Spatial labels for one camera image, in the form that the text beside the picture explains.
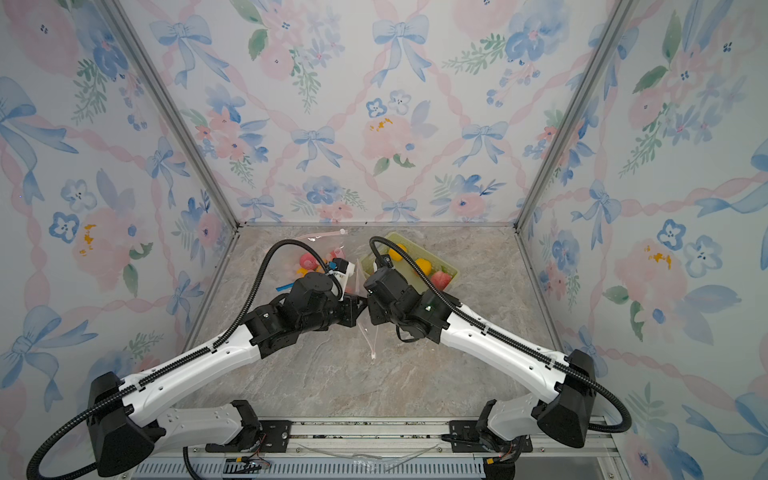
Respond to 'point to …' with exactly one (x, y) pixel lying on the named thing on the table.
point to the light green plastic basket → (436, 269)
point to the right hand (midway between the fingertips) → (378, 299)
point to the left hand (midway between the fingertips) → (372, 301)
